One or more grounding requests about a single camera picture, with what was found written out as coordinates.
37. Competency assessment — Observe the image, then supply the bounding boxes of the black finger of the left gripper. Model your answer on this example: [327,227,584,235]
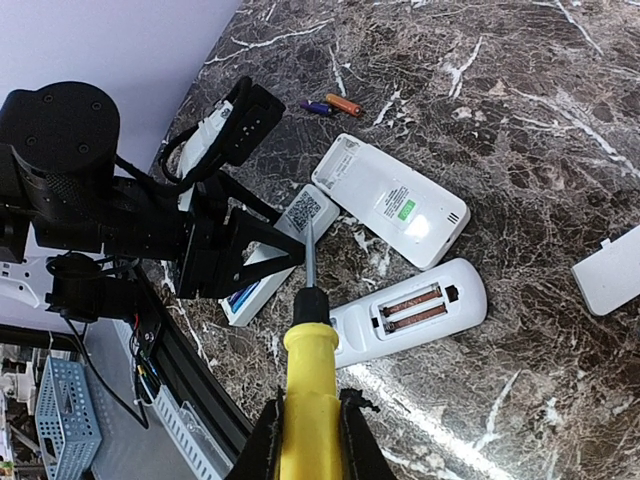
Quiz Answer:
[227,209,305,288]

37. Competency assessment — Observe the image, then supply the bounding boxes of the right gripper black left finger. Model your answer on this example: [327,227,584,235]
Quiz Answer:
[227,387,285,480]

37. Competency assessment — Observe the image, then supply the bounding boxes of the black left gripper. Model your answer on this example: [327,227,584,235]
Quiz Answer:
[1,81,282,298]

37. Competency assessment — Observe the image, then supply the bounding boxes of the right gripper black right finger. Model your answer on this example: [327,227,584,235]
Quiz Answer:
[339,388,397,480]

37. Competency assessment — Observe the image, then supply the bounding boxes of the yellow handled screwdriver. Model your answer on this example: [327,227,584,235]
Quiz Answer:
[278,223,343,479]

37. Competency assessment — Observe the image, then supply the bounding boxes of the slim white QR-code remote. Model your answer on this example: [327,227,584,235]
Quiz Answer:
[218,183,341,329]

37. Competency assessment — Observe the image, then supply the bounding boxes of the purple AAA battery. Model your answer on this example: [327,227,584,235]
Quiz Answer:
[299,100,334,116]

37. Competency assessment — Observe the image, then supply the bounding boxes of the orange AAA battery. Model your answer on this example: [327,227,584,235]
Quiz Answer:
[325,93,363,117]

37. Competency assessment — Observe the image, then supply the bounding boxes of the wide white remote control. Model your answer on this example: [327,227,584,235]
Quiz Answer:
[311,133,471,270]

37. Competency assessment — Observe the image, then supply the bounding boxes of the white remote with battery bay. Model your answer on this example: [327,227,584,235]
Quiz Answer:
[330,258,488,369]

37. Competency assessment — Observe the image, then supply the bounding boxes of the white wide remote battery cover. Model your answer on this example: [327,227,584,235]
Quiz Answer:
[571,227,639,316]

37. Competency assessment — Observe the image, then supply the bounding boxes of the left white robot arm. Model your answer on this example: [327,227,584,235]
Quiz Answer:
[1,77,304,318]

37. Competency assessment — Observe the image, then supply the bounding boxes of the blue batteries in slim remote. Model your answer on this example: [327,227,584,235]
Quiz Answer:
[226,281,260,314]

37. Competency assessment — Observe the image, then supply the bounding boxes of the blue perforated plastic basket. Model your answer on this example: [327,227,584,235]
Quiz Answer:
[35,357,102,479]

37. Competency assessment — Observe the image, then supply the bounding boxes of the white slotted cable duct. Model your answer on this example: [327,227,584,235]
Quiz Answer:
[152,385,233,480]

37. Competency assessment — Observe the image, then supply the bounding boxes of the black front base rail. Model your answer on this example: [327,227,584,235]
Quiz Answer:
[134,267,252,461]

